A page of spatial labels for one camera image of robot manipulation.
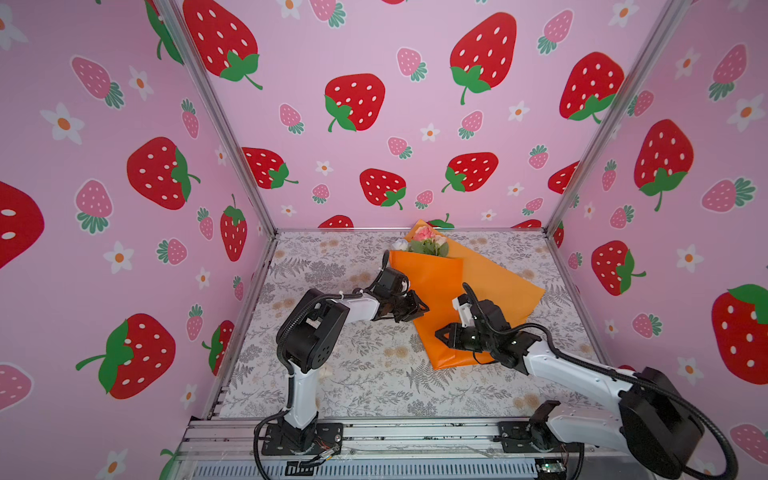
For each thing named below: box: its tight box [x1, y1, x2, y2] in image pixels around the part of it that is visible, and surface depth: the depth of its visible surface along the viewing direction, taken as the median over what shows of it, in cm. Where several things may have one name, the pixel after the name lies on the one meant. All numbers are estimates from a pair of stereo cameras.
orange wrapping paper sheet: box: [390, 219, 546, 370], surface depth 107 cm
